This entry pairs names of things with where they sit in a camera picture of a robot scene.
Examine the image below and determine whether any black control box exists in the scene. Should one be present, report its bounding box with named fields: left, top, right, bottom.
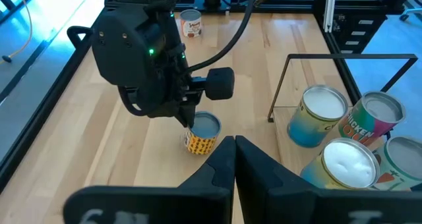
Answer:
left=329, top=12, right=389, bottom=55

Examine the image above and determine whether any pink green chicken soup can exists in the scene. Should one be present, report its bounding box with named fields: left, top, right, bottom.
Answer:
left=329, top=90, right=407, bottom=148

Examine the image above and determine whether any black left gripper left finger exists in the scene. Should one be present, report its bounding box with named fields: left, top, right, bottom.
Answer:
left=62, top=135, right=236, bottom=224

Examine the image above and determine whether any white vegetable picture can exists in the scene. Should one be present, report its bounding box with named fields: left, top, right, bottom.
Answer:
left=371, top=136, right=422, bottom=192

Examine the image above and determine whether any black metal table frame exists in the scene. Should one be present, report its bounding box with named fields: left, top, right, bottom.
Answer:
left=0, top=0, right=363, bottom=194

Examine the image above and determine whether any orange and black patterned can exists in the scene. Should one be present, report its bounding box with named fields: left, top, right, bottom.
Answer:
left=183, top=110, right=222, bottom=155

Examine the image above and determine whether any red and white Juicy can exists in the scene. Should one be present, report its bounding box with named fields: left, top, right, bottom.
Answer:
left=179, top=9, right=203, bottom=39

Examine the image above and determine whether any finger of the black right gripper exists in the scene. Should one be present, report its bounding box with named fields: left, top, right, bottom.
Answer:
left=179, top=113, right=198, bottom=130

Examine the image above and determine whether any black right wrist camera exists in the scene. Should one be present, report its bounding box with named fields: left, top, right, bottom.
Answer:
left=189, top=67, right=236, bottom=101

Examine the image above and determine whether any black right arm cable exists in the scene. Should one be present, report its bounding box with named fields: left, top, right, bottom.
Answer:
left=187, top=0, right=285, bottom=74

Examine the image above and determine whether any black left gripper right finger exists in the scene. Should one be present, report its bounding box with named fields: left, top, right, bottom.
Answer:
left=235, top=134, right=422, bottom=224

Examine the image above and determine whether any black frame handle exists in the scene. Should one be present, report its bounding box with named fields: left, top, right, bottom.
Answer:
left=67, top=25, right=94, bottom=51

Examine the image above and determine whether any silver metal bracket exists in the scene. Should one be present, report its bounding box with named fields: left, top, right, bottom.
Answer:
left=324, top=0, right=338, bottom=33

